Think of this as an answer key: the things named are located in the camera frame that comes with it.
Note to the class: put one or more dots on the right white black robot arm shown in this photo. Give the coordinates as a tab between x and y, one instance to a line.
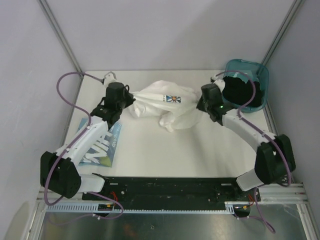
274	154

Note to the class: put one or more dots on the black t shirt in bin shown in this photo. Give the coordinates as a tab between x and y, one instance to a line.
239	92

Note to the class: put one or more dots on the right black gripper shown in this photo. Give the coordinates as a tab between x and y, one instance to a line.
200	105

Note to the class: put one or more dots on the teal plastic bin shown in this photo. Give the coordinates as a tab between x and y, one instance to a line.
247	70

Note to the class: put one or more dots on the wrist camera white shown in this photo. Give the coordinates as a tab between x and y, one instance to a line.
220	83
108	78

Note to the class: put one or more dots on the folded blue printed t shirt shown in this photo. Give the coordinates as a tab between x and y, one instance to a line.
95	143

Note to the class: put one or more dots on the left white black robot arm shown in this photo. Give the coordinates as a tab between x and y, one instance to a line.
59	170

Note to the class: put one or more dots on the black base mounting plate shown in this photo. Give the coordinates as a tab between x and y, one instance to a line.
218	189

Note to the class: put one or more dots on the white t shirt flower print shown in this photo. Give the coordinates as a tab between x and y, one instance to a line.
175	105

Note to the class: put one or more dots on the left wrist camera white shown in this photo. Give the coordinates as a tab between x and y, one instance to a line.
108	78

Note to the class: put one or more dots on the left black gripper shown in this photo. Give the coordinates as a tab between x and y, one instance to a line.
129	98

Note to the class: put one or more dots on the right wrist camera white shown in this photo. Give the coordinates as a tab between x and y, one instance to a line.
220	83

